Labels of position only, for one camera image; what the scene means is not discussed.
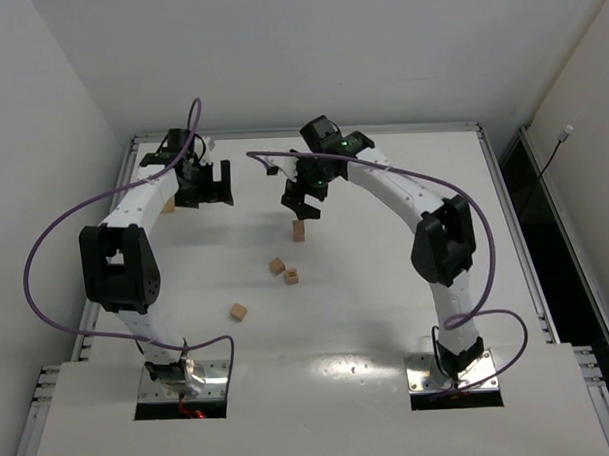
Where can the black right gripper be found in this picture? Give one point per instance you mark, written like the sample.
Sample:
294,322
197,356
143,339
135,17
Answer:
299,194

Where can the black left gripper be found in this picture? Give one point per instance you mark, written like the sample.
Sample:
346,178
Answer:
203,184

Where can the wooden cube with two slots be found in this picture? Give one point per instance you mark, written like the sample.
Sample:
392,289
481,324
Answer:
291,276

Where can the translucent amber plastic box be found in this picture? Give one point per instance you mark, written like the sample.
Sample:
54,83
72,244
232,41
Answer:
169,207

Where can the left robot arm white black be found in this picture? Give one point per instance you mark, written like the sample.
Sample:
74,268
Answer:
120,271

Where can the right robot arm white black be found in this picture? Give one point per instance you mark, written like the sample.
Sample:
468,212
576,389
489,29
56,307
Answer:
443,234

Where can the plain wooden cube centre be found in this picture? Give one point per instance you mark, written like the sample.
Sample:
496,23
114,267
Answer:
277,266

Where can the plain wooden cube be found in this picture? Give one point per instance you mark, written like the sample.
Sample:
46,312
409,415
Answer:
277,266
238,312

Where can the plain wooden cube front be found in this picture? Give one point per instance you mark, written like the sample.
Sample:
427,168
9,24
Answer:
238,312

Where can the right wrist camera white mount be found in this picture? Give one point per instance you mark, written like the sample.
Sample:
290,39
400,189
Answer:
275,165

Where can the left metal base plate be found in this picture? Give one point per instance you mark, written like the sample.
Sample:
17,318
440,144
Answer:
208,383

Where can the metal base plate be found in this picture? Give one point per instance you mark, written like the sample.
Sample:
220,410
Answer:
208,383
424,378

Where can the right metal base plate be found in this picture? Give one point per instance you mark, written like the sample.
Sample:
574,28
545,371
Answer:
424,378

